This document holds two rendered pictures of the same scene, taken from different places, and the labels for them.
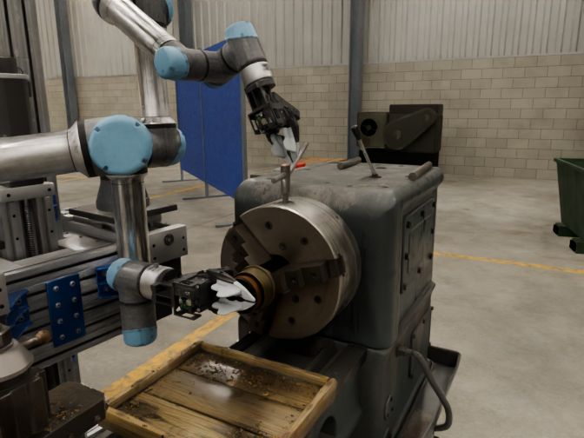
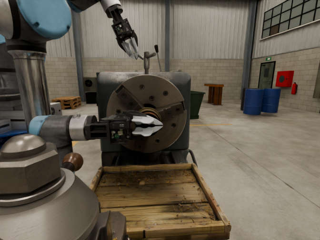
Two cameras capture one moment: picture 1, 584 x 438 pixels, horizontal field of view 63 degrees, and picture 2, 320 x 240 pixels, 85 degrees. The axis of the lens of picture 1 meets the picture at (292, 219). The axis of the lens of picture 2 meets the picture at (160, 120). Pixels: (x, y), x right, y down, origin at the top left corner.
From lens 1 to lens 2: 0.60 m
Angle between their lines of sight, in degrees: 32
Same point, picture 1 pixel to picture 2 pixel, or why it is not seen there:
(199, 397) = (132, 197)
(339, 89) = (72, 67)
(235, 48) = not seen: outside the picture
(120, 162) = (49, 23)
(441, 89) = (115, 68)
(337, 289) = (185, 117)
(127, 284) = (55, 132)
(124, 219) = (32, 87)
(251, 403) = (166, 189)
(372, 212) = (182, 81)
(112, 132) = not seen: outside the picture
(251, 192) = (108, 77)
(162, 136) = not seen: hidden behind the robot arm
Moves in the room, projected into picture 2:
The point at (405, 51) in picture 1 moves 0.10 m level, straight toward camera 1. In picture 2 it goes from (99, 53) to (99, 53)
